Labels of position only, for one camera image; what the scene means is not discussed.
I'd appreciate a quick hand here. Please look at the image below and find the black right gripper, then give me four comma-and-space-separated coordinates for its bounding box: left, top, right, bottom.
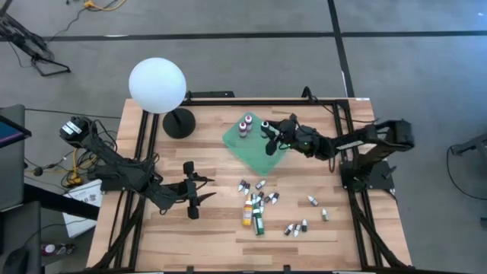
266, 113, 305, 156

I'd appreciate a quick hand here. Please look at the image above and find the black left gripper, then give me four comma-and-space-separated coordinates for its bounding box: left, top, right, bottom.
167, 161, 217, 221

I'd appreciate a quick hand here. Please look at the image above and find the black food coloring bottle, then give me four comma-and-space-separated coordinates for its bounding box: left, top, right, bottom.
260, 120, 281, 139

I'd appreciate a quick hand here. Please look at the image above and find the yellow food coloring bottle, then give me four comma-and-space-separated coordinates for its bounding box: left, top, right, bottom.
242, 199, 254, 227

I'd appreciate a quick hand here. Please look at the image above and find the green food coloring bottle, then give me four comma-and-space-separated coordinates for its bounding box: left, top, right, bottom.
252, 207, 266, 236

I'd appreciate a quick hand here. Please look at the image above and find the green translucent plastic tray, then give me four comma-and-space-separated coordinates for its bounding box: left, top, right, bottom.
222, 111, 294, 177

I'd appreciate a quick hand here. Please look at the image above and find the white globe lamp black base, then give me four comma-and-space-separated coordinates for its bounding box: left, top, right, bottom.
128, 56, 197, 140

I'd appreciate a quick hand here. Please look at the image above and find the white cardboard box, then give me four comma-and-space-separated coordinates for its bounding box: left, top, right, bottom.
62, 178, 103, 239

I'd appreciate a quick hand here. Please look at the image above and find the black floor beam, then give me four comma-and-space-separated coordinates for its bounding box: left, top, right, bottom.
22, 184, 100, 221

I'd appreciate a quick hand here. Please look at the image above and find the red white packet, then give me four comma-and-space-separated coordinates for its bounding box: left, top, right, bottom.
40, 243, 75, 256

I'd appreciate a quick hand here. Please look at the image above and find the dark grey desk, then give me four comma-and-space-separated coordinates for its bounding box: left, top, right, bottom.
0, 201, 43, 274

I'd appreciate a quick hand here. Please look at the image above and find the blue screen monitor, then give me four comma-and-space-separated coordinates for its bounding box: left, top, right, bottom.
0, 116, 32, 149

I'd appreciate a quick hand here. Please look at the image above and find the black computer mouse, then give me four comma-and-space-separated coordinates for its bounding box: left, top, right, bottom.
2, 247, 30, 274

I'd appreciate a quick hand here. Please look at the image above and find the black tripod stand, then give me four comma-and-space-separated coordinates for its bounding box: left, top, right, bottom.
0, 0, 72, 77

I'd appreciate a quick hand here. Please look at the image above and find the black aluminium table frame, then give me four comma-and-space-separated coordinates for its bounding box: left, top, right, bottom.
91, 90, 412, 274

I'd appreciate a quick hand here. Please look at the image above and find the yellow cable bundle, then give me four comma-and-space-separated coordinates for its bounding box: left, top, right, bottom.
62, 148, 100, 187

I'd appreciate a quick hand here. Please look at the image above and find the long black floor cable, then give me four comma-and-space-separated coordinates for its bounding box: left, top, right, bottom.
24, 107, 123, 119

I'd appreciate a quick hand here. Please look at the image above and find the thin black floor cable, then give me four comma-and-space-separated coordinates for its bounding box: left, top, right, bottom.
446, 146, 487, 202

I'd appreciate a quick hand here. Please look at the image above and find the yellow floor cable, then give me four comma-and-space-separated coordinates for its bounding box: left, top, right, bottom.
84, 0, 126, 11

